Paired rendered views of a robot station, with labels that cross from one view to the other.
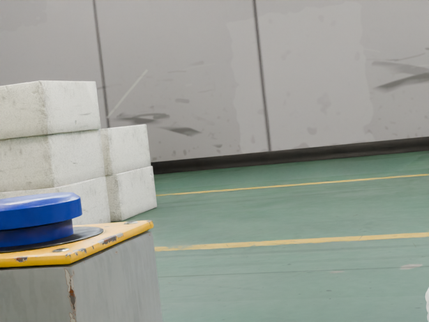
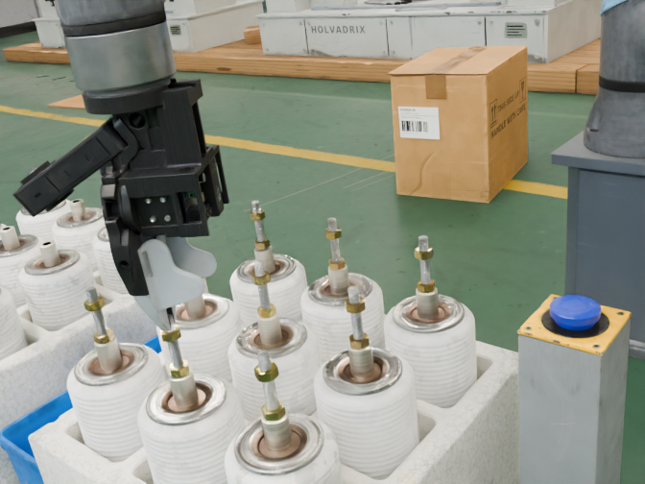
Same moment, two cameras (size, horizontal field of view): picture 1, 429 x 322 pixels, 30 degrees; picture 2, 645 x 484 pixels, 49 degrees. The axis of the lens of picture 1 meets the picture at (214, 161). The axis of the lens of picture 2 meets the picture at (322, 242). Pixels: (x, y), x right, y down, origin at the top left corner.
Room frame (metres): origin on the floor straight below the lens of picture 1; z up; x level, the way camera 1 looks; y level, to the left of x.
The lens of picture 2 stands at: (0.83, 0.09, 0.64)
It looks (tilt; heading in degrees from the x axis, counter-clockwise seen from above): 24 degrees down; 204
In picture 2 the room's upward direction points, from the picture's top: 7 degrees counter-clockwise
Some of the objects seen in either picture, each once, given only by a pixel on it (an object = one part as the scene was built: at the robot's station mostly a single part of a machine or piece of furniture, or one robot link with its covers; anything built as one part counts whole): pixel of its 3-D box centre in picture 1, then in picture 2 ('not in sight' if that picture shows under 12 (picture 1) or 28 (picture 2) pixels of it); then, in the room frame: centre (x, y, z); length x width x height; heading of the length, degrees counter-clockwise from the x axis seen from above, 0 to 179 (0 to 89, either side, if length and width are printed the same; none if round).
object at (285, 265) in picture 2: not in sight; (266, 269); (0.12, -0.30, 0.25); 0.08 x 0.08 x 0.01
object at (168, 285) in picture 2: not in sight; (171, 288); (0.40, -0.24, 0.38); 0.06 x 0.03 x 0.09; 105
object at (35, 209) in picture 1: (27, 225); (575, 315); (0.29, 0.07, 0.32); 0.04 x 0.04 x 0.02
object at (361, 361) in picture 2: not in sight; (361, 359); (0.31, -0.12, 0.26); 0.02 x 0.02 x 0.03
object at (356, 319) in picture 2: not in sight; (357, 324); (0.31, -0.12, 0.30); 0.01 x 0.01 x 0.08
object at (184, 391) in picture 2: not in sight; (183, 387); (0.38, -0.27, 0.26); 0.02 x 0.02 x 0.03
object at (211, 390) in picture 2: not in sight; (186, 399); (0.38, -0.27, 0.25); 0.08 x 0.08 x 0.01
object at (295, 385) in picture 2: not in sight; (283, 409); (0.27, -0.23, 0.16); 0.10 x 0.10 x 0.18
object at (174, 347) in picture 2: not in sight; (175, 352); (0.38, -0.27, 0.30); 0.01 x 0.01 x 0.08
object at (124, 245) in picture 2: not in sight; (131, 242); (0.41, -0.26, 0.42); 0.05 x 0.02 x 0.09; 15
